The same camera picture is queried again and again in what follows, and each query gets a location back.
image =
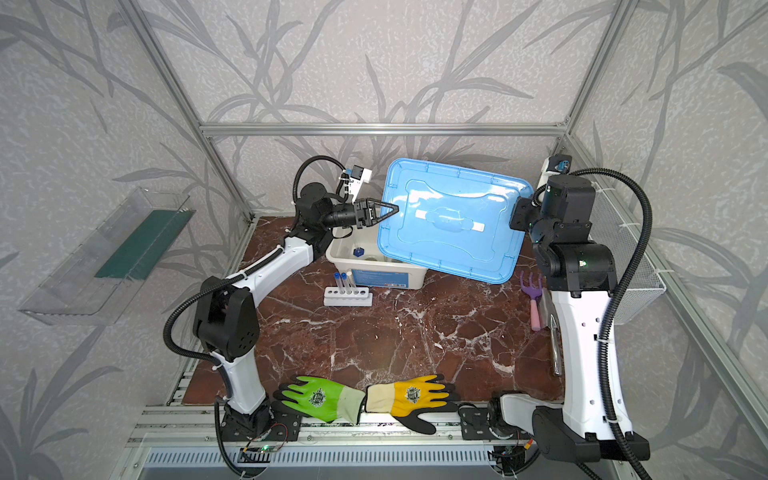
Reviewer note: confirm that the purple rake pink handle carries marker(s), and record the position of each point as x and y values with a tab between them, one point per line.
533	289

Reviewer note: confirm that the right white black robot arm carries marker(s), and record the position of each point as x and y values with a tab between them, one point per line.
592	423

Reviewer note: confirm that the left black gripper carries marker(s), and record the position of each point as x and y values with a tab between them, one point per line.
359	213

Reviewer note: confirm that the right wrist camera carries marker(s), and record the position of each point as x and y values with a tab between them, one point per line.
554	165

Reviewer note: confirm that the green work glove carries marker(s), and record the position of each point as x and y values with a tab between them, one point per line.
321	399

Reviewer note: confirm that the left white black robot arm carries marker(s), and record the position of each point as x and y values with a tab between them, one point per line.
219	325

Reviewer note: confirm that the white wire mesh basket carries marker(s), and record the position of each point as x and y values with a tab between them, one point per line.
612	229

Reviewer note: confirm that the clear acrylic wall shelf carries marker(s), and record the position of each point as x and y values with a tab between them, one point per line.
95	284

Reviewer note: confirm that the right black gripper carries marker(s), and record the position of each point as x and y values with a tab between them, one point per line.
519	217

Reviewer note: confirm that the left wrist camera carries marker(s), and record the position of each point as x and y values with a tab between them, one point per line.
351	182

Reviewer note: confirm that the yellow work glove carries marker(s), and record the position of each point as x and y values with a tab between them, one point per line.
406	401

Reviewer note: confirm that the blue plastic bin lid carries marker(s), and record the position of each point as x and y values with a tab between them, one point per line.
452	219

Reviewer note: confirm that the white test tube rack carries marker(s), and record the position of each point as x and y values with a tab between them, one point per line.
348	297

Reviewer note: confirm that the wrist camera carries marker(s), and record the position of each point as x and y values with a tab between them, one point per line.
554	165
351	182

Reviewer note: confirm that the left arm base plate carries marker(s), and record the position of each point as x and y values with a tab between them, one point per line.
269	426

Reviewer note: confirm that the white plastic storage bin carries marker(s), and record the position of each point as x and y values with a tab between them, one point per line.
374	269

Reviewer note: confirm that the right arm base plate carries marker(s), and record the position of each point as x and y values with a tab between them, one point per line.
477	423

